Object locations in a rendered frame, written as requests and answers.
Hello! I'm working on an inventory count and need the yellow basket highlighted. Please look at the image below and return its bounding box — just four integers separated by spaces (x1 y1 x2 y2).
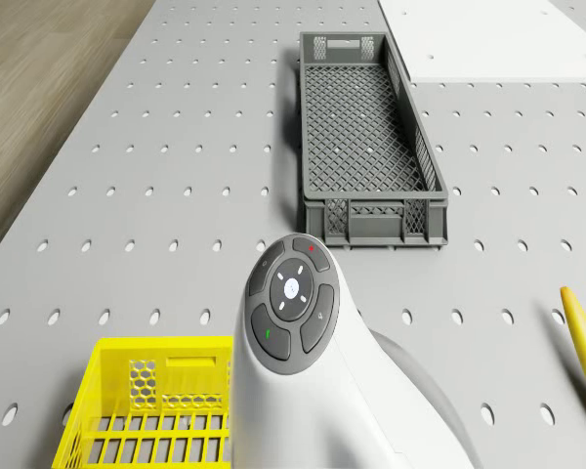
51 336 234 469

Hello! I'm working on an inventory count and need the white board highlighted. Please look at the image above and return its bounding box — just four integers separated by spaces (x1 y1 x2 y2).
378 0 586 84

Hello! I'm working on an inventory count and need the dark grey basket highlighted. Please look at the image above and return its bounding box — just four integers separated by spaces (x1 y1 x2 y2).
298 31 450 248

